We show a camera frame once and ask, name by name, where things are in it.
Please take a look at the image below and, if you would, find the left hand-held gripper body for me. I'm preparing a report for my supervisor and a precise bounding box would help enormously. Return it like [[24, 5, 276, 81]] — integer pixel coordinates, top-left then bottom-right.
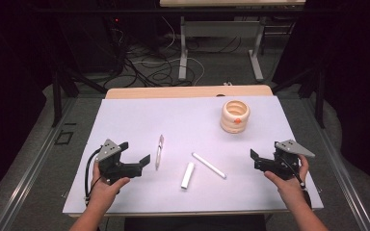
[[95, 139, 143, 186]]

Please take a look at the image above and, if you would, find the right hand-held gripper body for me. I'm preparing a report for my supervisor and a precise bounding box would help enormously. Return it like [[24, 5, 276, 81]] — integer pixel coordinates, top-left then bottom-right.
[[253, 139, 316, 181]]

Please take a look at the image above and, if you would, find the clear pen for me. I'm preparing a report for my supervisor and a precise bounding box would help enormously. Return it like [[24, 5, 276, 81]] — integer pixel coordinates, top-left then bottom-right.
[[154, 134, 165, 171]]

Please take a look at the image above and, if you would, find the cream ribbed pen holder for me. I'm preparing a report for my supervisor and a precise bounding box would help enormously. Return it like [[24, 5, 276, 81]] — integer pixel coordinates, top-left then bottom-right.
[[220, 99, 251, 135]]

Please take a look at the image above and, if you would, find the long white pen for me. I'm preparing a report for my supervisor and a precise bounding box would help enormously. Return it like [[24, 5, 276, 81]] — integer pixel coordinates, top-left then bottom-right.
[[191, 152, 227, 180]]

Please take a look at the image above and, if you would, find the person's right hand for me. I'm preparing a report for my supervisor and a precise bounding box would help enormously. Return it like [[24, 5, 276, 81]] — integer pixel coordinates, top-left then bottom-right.
[[263, 154, 310, 202]]

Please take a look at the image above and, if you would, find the person's left hand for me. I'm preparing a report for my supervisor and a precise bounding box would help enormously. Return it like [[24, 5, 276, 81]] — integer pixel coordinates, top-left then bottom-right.
[[90, 161, 131, 208]]

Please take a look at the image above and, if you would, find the short white eraser stick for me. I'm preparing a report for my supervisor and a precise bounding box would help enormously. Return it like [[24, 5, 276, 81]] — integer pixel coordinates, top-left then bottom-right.
[[180, 162, 196, 190]]

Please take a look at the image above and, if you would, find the white table mat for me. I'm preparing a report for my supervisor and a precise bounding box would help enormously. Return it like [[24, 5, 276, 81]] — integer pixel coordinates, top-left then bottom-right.
[[62, 95, 325, 216]]

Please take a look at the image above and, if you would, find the black metal stand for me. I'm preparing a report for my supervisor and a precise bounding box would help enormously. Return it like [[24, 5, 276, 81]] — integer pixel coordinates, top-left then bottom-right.
[[51, 67, 108, 128], [271, 65, 328, 130]]

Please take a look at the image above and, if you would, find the wooden table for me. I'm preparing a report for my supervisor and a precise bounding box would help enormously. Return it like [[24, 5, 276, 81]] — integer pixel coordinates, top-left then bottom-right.
[[62, 85, 325, 219]]

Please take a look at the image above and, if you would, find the black computer tower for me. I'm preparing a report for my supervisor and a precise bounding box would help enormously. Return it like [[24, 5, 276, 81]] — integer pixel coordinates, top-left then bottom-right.
[[56, 13, 125, 75]]

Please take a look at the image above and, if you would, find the white-legged desk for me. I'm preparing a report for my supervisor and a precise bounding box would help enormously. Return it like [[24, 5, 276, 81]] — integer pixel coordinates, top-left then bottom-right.
[[159, 0, 306, 82]]

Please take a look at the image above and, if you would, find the black crossbar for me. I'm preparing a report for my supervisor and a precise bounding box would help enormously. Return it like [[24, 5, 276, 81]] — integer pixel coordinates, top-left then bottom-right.
[[32, 7, 339, 14]]

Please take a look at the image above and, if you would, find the left hand-held gripper cable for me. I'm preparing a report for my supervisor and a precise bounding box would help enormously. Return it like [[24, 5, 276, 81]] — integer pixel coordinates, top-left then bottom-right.
[[83, 147, 102, 206]]

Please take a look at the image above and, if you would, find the hand-held gripper cable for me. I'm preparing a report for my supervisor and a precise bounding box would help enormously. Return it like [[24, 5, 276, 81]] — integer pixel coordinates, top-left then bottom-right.
[[282, 157, 313, 210], [83, 147, 102, 206]]

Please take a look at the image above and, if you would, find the right hand-held gripper cable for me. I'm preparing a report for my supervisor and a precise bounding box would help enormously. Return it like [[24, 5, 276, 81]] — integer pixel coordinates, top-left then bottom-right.
[[282, 157, 313, 210]]

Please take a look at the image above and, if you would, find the aluminium floor rail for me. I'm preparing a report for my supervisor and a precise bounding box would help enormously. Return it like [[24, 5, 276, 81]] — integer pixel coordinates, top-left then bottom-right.
[[0, 97, 78, 231], [302, 97, 370, 231]]

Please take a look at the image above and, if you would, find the tangle of black floor cables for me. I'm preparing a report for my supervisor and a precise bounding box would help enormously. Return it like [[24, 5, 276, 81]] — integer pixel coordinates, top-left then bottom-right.
[[109, 27, 243, 89]]

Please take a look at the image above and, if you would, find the white floor cable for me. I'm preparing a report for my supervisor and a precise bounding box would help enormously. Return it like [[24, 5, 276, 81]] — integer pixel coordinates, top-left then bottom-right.
[[130, 15, 206, 87]]

